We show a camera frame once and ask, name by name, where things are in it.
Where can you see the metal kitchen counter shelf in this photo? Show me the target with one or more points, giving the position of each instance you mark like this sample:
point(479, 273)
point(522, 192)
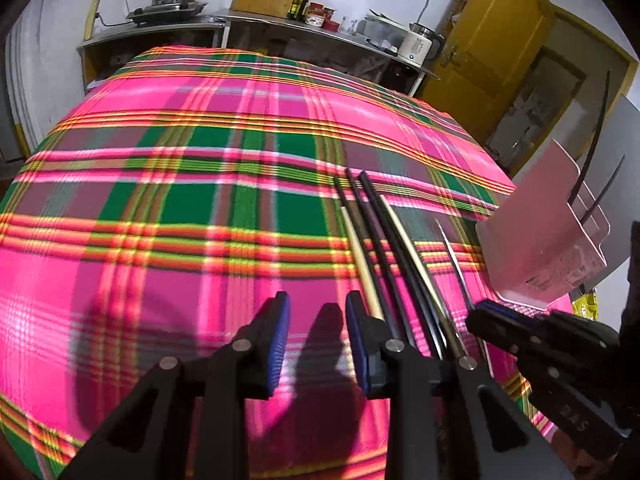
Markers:
point(354, 55)

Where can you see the yellow wooden door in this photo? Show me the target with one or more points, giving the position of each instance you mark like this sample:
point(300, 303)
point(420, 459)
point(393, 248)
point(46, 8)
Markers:
point(485, 58)

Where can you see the pink plaid tablecloth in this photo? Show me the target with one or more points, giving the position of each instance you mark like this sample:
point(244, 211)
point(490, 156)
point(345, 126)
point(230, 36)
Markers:
point(157, 217)

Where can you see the thin black chopstick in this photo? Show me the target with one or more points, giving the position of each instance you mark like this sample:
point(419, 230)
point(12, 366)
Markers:
point(602, 189)

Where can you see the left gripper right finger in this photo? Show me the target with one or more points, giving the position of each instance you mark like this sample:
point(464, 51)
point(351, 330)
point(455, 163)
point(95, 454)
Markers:
point(448, 420)

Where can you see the beige wooden chopstick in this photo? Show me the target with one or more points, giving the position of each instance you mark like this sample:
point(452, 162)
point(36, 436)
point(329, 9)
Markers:
point(430, 285)
point(367, 285)

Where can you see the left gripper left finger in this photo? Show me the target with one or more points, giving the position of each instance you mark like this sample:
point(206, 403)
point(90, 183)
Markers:
point(185, 417)

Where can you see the black chopstick silver tip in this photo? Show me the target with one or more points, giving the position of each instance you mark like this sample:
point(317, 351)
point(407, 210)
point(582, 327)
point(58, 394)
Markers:
point(464, 290)

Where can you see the black gas stove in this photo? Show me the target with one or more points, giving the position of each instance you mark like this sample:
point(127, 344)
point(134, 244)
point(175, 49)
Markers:
point(166, 13)

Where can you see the white electric kettle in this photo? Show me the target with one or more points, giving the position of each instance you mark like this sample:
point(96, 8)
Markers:
point(414, 48)

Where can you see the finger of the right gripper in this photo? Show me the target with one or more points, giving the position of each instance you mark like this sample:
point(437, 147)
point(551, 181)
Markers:
point(500, 326)
point(505, 306)

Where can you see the pink plastic utensil holder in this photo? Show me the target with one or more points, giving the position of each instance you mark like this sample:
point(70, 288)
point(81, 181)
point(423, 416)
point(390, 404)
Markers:
point(538, 246)

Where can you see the red lidded jar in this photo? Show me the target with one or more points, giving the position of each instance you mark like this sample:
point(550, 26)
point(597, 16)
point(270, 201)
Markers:
point(315, 15)

